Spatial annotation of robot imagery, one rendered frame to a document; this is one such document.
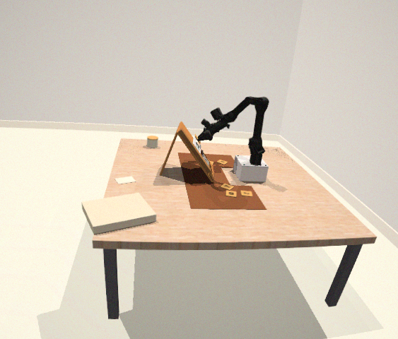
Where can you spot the small white jar with orange lid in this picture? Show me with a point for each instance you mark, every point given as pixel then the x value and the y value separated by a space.
pixel 152 141

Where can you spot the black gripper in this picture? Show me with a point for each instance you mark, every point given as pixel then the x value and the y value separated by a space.
pixel 208 134

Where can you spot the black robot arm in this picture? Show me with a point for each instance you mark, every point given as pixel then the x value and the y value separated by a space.
pixel 255 142

